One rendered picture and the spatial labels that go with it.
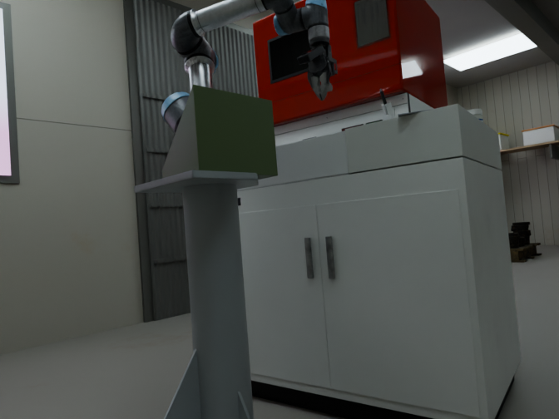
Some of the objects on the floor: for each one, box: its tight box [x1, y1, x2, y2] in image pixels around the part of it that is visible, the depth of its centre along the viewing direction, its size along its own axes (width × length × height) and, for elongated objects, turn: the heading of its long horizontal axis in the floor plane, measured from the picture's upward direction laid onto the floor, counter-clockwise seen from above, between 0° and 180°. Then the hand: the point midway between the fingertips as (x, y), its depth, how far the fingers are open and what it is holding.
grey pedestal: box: [134, 170, 259, 419], centre depth 115 cm, size 51×44×82 cm
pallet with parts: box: [508, 222, 542, 263], centre depth 586 cm, size 95×138×50 cm
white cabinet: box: [237, 157, 521, 419], centre depth 165 cm, size 64×96×82 cm
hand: (320, 96), depth 145 cm, fingers closed
